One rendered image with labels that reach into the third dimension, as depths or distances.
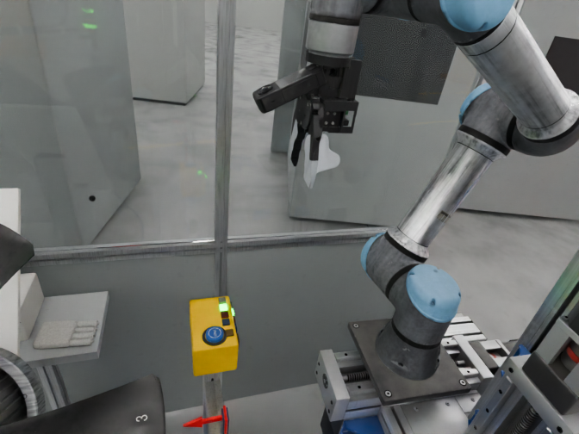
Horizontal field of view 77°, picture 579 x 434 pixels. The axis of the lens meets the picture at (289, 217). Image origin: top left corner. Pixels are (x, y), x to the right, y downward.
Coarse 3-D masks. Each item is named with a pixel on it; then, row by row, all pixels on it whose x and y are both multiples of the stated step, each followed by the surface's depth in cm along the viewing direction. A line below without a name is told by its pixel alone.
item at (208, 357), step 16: (192, 304) 90; (208, 304) 90; (192, 320) 86; (208, 320) 86; (192, 336) 82; (224, 336) 83; (192, 352) 82; (208, 352) 80; (224, 352) 81; (208, 368) 83; (224, 368) 84
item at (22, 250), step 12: (0, 228) 48; (0, 240) 47; (12, 240) 47; (24, 240) 47; (0, 252) 47; (12, 252) 47; (24, 252) 47; (0, 264) 46; (12, 264) 46; (0, 276) 46; (0, 288) 45
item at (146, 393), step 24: (144, 384) 59; (72, 408) 55; (96, 408) 55; (120, 408) 56; (144, 408) 57; (0, 432) 51; (24, 432) 51; (48, 432) 52; (72, 432) 52; (96, 432) 53; (120, 432) 54; (144, 432) 54
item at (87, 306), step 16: (48, 304) 111; (64, 304) 112; (80, 304) 113; (96, 304) 113; (48, 320) 106; (64, 320) 107; (80, 320) 107; (32, 336) 101; (96, 336) 103; (32, 352) 97; (48, 352) 97; (64, 352) 98; (80, 352) 98; (96, 352) 100
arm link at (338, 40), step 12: (312, 24) 52; (324, 24) 51; (336, 24) 51; (312, 36) 53; (324, 36) 52; (336, 36) 51; (348, 36) 52; (312, 48) 53; (324, 48) 52; (336, 48) 52; (348, 48) 53
